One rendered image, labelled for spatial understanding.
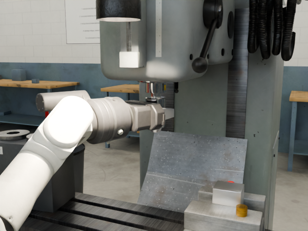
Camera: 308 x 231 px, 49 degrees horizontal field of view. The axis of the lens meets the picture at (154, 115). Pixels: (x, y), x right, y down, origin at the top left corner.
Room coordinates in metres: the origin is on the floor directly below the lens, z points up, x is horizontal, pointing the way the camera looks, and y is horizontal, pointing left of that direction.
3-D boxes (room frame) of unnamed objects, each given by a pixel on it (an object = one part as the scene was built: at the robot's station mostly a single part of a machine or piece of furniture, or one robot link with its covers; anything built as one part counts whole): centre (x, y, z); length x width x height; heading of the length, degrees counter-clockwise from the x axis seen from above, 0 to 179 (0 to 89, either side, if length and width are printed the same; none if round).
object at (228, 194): (0.69, -0.16, 1.05); 0.06 x 0.05 x 0.06; 68
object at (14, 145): (0.94, 0.36, 1.04); 0.22 x 0.12 x 0.20; 74
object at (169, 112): (0.74, -0.02, 1.23); 0.06 x 0.02 x 0.03; 134
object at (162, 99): (0.76, 0.00, 1.26); 0.05 x 0.05 x 0.01
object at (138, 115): (0.70, 0.06, 1.23); 0.13 x 0.12 x 0.10; 44
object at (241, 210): (0.63, -0.18, 1.06); 0.02 x 0.02 x 0.02
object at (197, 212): (0.64, -0.14, 1.03); 0.15 x 0.06 x 0.04; 68
